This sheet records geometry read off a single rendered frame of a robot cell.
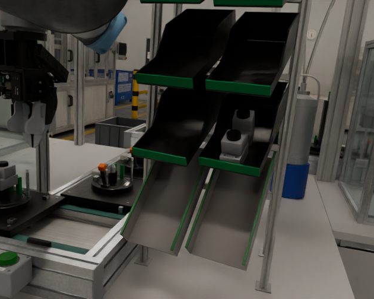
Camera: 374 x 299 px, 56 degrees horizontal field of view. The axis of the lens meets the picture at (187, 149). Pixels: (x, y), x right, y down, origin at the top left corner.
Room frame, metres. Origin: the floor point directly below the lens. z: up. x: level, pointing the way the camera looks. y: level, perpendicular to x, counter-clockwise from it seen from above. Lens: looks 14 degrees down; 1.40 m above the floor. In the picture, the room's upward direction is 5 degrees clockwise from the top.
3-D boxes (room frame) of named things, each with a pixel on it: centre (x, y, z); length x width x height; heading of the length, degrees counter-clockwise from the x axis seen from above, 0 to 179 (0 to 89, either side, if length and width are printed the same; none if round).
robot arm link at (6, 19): (0.64, 0.30, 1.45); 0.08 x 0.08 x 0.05
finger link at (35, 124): (0.64, 0.29, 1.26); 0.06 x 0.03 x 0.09; 167
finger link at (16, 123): (0.64, 0.32, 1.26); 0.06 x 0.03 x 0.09; 167
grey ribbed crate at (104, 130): (3.00, 0.44, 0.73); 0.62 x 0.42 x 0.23; 77
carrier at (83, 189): (1.12, 0.24, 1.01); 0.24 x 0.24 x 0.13; 77
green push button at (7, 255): (0.66, 0.36, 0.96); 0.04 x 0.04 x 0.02
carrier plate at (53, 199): (0.91, 0.50, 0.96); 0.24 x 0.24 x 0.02; 77
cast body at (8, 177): (0.92, 0.50, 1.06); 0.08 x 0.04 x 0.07; 167
